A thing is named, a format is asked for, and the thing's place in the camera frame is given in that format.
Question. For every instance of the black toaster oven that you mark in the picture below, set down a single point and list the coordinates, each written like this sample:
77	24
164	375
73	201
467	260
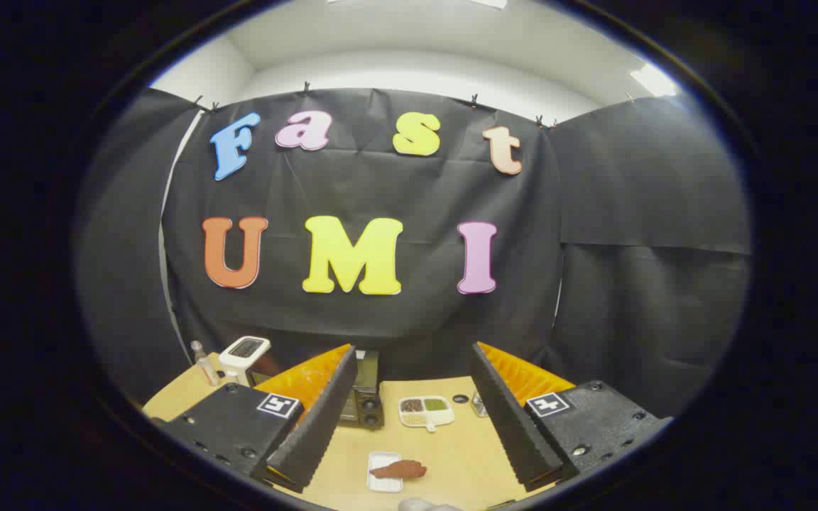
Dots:
366	397

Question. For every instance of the white rectangular tray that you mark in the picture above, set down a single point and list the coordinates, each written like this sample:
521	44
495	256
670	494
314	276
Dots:
384	485

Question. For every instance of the ceiling light panel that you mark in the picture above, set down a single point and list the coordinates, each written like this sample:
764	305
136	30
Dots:
654	79

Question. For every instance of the brown meat steak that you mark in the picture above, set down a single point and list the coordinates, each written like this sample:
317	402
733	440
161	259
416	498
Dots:
398	469

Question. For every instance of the white bread toaster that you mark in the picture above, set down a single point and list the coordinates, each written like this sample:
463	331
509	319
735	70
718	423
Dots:
242	355

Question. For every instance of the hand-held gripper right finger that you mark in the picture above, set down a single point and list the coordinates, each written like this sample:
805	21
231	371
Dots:
508	419

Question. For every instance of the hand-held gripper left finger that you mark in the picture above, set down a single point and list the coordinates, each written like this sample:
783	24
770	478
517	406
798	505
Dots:
317	426

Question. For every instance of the clear small bottle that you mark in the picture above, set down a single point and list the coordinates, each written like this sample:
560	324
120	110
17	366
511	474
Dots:
204	369

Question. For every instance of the white divided grain dish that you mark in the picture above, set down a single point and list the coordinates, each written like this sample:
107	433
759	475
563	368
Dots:
416	419

